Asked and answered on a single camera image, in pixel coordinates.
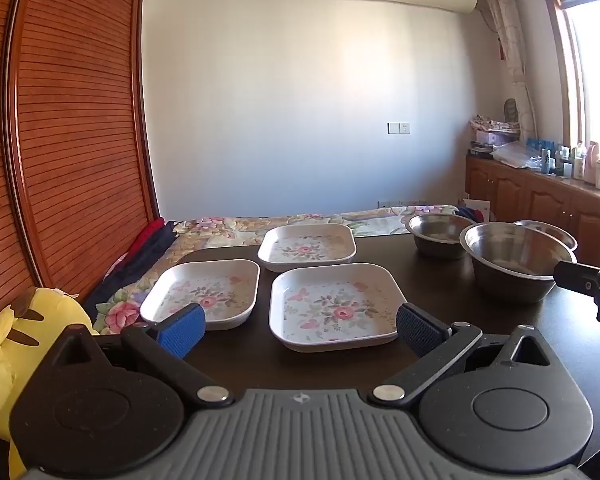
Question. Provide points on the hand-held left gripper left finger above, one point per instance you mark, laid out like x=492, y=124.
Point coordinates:
x=182, y=332

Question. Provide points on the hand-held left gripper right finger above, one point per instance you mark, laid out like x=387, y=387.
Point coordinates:
x=420, y=332

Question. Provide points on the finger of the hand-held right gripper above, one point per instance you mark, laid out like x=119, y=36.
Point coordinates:
x=577, y=276

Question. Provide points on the floral square white plate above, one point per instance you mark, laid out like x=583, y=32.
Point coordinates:
x=337, y=305
x=307, y=247
x=200, y=292

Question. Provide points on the wide shallow steel bowl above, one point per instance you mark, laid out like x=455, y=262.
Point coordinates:
x=547, y=230

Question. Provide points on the deep round steel bowl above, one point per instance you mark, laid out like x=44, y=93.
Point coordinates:
x=510, y=260

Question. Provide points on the straight-sided steel bowl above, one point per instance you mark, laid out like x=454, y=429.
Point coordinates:
x=437, y=237

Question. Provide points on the wooden cabinet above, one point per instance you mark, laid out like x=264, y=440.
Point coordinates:
x=545, y=200

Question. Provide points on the navy and red cloth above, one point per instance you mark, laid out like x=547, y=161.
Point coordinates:
x=145, y=255

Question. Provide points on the row of toiletry bottles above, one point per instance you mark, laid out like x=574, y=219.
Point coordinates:
x=577, y=160

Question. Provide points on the floral blanket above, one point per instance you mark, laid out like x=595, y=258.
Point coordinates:
x=220, y=227

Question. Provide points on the white paper box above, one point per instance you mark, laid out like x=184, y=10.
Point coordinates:
x=477, y=210

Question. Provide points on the clear plastic bag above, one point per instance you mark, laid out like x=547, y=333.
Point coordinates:
x=517, y=155

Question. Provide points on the dark flat box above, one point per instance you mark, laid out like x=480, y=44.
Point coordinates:
x=481, y=151

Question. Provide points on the pink box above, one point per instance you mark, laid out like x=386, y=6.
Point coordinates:
x=495, y=137

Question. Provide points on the window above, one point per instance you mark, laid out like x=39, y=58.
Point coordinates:
x=595, y=85

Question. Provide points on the folded printed cloth stack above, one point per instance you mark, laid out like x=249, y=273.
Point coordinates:
x=490, y=122

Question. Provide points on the yellow plush toy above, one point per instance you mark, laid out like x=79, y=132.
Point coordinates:
x=0, y=350

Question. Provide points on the wooden louvred wardrobe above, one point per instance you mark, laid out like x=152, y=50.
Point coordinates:
x=75, y=125

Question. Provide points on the patterned beige curtain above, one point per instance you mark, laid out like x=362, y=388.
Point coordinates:
x=510, y=35

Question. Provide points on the white wall socket strip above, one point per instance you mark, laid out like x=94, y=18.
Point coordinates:
x=402, y=203

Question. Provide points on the white wall socket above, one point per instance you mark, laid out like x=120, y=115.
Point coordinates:
x=398, y=128

